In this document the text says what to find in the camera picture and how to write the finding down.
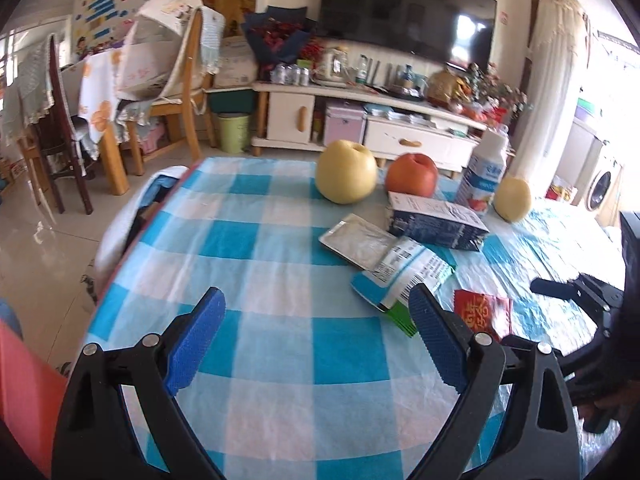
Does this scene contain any white washing machine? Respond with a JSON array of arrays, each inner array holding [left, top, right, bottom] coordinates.
[[582, 155, 626, 221]]

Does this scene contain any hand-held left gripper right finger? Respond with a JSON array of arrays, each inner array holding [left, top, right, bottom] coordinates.
[[408, 282, 583, 480]]

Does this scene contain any black television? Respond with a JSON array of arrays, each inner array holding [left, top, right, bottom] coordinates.
[[317, 0, 498, 68]]

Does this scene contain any dark blue milk carton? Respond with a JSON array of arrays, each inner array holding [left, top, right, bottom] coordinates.
[[385, 191, 491, 252]]

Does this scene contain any grey lace cloth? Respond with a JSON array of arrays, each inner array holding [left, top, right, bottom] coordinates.
[[0, 35, 56, 141]]

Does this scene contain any white television cabinet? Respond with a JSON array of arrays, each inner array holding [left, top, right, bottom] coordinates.
[[251, 80, 516, 181]]

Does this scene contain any tall white lace cover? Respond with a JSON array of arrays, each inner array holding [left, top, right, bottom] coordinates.
[[515, 0, 588, 196]]

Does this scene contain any silver foil packet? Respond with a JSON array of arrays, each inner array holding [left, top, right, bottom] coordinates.
[[318, 213, 401, 271]]

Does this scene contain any red gold-printed wrapper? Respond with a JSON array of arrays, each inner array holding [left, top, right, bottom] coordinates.
[[452, 288, 515, 345]]

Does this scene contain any light wooden chair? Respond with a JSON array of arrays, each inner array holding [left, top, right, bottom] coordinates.
[[97, 7, 221, 196]]

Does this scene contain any person's right hand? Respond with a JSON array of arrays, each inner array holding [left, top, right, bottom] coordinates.
[[575, 385, 626, 435]]

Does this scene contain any glass electric kettle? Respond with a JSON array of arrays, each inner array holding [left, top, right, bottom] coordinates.
[[315, 47, 353, 86]]

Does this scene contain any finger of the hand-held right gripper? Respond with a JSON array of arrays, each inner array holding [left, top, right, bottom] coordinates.
[[530, 276, 581, 301]]

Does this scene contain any dark wooden chair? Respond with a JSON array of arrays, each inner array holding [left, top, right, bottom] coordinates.
[[17, 35, 96, 216]]

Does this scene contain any pink storage box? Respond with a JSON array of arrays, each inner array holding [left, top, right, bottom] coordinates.
[[324, 101, 368, 148]]

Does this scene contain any wall poster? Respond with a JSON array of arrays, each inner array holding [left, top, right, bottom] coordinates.
[[72, 0, 141, 56]]

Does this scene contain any orange-print white cloth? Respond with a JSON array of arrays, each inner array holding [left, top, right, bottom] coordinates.
[[75, 50, 126, 161]]

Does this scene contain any white plastic bag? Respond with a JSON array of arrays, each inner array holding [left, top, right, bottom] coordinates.
[[95, 165, 191, 281]]

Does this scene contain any white printed sack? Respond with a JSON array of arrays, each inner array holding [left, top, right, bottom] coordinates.
[[212, 35, 261, 88]]

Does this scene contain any dark-wrapped flower bouquet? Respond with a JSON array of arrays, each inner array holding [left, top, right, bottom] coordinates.
[[241, 6, 313, 68]]

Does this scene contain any pale blue lace towel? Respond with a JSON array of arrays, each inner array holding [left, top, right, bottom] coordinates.
[[200, 7, 226, 76]]

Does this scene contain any white yogurt bottle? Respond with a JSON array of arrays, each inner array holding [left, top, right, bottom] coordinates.
[[454, 132, 510, 218]]

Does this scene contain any dried flower bunch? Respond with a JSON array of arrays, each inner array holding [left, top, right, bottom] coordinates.
[[465, 62, 531, 116]]

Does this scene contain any yellow pear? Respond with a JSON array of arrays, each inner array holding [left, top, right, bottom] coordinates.
[[494, 176, 532, 224], [315, 140, 378, 206]]

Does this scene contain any red apple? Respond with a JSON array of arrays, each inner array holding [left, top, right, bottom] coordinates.
[[384, 152, 439, 199]]

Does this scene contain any blue checkered tablecloth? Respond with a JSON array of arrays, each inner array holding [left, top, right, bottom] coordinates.
[[82, 155, 631, 480]]

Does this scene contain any green waste bin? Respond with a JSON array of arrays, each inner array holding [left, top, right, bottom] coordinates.
[[216, 112, 252, 155]]

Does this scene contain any cream chair cover cloth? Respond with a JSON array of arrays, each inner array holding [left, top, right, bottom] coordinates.
[[115, 0, 203, 101]]

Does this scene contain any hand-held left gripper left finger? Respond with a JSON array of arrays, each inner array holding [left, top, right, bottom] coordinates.
[[51, 286, 227, 480]]

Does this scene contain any green white packet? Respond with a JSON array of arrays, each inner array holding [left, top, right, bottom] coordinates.
[[350, 236, 455, 337]]

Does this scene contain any row of small bottles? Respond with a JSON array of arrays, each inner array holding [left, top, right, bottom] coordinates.
[[270, 62, 313, 86]]

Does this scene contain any gold gift bag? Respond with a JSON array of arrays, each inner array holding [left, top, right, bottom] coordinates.
[[427, 70, 463, 106]]

